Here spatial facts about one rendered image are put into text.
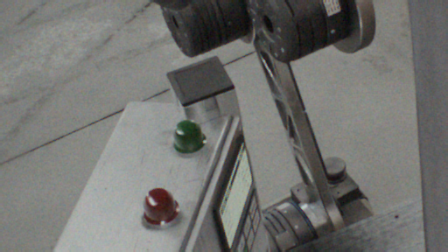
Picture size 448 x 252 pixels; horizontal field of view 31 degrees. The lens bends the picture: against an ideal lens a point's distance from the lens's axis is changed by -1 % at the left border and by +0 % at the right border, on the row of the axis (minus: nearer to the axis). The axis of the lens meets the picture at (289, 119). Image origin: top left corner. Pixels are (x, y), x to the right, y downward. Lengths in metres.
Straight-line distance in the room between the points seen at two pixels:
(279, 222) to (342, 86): 1.05
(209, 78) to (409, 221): 0.80
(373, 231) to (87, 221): 0.84
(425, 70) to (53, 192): 2.29
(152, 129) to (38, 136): 2.39
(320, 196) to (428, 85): 1.39
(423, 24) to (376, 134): 2.12
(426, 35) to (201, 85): 0.18
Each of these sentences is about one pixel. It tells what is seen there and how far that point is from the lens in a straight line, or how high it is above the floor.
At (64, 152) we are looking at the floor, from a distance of 2.93.
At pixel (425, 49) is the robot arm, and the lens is 0.60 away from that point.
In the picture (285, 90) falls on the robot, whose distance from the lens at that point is 1.87.
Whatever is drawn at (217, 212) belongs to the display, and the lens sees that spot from 0.61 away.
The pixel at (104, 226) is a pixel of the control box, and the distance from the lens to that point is 0.60.
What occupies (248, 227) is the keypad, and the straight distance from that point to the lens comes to 0.70.
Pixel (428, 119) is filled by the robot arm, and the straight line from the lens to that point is 0.58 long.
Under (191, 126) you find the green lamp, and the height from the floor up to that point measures 1.50.
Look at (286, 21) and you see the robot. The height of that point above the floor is 1.17.
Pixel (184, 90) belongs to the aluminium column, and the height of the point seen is 1.50.
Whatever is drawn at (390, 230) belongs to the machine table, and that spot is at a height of 0.83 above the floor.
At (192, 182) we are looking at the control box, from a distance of 0.61.
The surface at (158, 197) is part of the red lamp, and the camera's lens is 0.58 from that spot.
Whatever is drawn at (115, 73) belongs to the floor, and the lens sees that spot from 3.20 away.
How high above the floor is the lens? 1.91
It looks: 43 degrees down
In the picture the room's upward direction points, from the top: 9 degrees counter-clockwise
